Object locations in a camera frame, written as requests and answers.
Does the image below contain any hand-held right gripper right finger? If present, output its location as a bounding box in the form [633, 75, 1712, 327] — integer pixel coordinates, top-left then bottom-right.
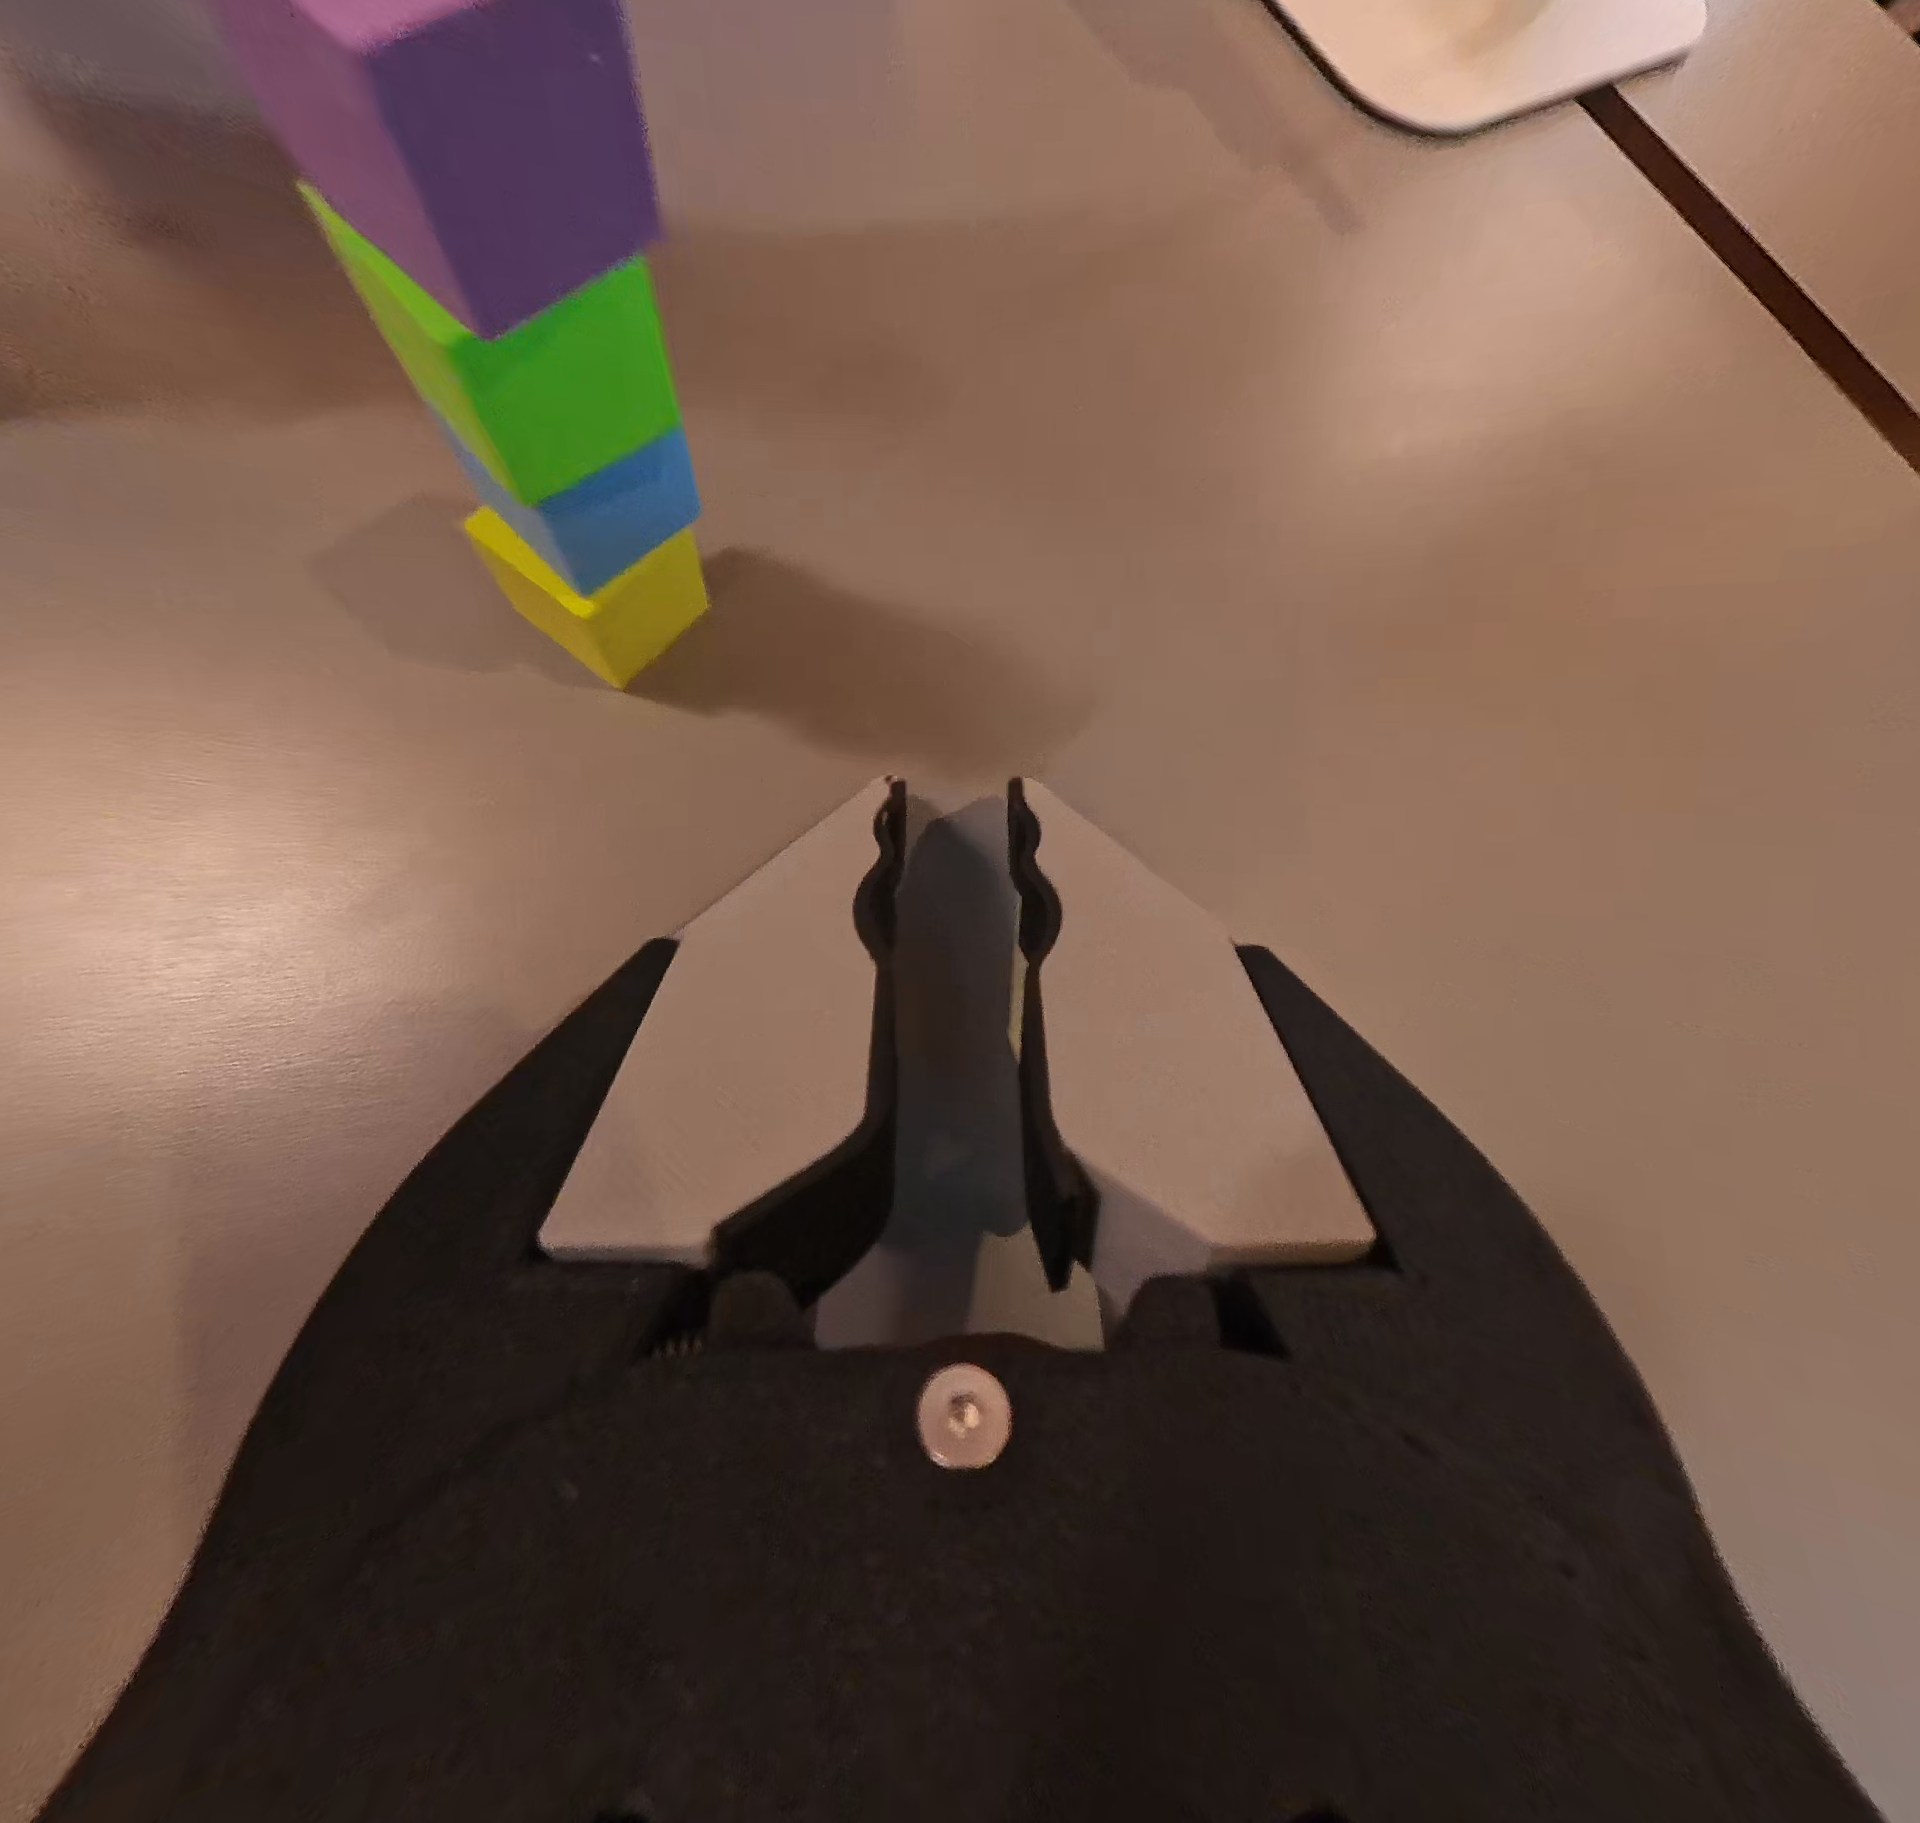
[1007, 774, 1378, 1292]

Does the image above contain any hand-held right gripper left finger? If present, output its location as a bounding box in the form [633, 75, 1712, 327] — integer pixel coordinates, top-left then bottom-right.
[537, 774, 908, 1303]

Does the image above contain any yellow foam cube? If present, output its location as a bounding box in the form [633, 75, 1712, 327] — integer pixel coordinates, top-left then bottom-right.
[461, 505, 711, 692]

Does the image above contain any light blue foam cube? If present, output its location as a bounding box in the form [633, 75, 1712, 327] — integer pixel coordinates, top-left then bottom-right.
[435, 420, 704, 599]

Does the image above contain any green foam cube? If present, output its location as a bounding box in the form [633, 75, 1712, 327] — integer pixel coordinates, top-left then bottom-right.
[294, 181, 680, 508]

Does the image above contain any purple foam cube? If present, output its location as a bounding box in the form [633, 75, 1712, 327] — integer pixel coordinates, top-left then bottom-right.
[149, 0, 665, 341]

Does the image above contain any white document stand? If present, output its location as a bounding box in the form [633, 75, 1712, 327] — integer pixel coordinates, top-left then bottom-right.
[1178, 0, 1710, 138]

